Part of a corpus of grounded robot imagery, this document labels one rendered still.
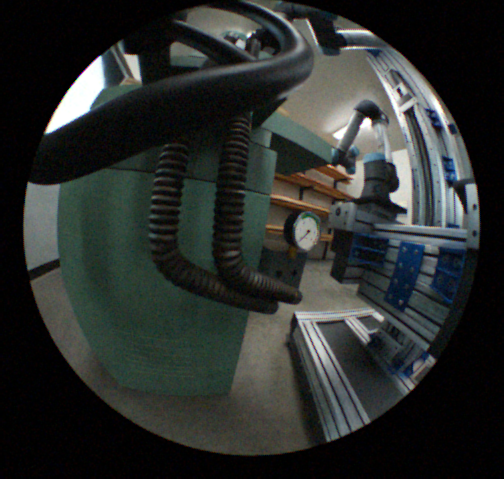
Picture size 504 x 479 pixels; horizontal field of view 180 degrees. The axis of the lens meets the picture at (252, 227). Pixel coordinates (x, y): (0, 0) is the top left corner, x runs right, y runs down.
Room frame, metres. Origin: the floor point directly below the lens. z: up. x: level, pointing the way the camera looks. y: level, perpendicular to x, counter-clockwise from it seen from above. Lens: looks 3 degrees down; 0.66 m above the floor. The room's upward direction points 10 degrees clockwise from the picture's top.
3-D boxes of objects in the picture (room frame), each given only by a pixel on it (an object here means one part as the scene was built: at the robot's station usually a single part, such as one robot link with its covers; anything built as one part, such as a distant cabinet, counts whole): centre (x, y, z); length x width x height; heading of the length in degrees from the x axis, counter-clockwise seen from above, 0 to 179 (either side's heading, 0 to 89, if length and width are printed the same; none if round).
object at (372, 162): (0.46, -0.50, 0.98); 0.13 x 0.12 x 0.14; 104
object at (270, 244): (0.30, -0.06, 0.58); 0.12 x 0.08 x 0.08; 23
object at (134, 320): (0.43, 0.29, 0.36); 0.58 x 0.45 x 0.71; 23
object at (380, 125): (0.49, -0.62, 1.19); 0.15 x 0.12 x 0.55; 104
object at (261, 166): (0.44, 0.29, 0.76); 0.57 x 0.45 x 0.09; 23
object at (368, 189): (0.46, -0.49, 0.87); 0.15 x 0.15 x 0.10
